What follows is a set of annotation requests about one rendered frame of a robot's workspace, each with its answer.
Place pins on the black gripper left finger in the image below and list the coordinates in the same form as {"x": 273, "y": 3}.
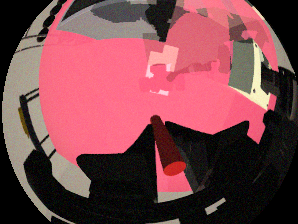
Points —
{"x": 138, "y": 162}

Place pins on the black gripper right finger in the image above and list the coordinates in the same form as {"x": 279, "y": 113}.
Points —
{"x": 201, "y": 150}

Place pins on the dark red peg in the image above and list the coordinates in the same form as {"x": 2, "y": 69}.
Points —
{"x": 171, "y": 159}

